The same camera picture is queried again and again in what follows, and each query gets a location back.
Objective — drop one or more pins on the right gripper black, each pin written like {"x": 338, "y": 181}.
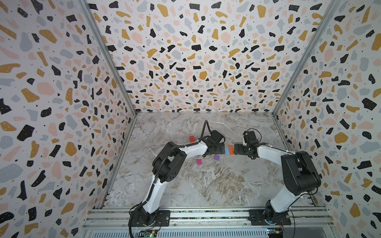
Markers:
{"x": 239, "y": 149}

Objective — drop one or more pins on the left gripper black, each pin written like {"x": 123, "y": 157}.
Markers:
{"x": 218, "y": 149}

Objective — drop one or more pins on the orange-red wood block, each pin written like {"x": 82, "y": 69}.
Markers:
{"x": 231, "y": 150}

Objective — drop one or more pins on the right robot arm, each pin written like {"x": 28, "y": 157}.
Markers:
{"x": 299, "y": 177}

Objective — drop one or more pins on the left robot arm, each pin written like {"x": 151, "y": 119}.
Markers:
{"x": 167, "y": 166}

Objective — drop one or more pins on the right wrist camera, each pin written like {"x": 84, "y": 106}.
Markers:
{"x": 250, "y": 138}

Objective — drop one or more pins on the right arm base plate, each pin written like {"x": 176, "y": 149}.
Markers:
{"x": 264, "y": 217}

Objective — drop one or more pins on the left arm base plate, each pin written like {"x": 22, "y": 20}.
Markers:
{"x": 157, "y": 218}

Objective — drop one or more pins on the left frame aluminium post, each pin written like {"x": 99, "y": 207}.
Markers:
{"x": 83, "y": 5}

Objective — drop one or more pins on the frame aluminium post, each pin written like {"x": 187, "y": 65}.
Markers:
{"x": 328, "y": 15}
{"x": 83, "y": 5}

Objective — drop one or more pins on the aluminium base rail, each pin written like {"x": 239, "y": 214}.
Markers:
{"x": 210, "y": 222}

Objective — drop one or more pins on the right frame aluminium post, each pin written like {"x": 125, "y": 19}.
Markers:
{"x": 328, "y": 15}

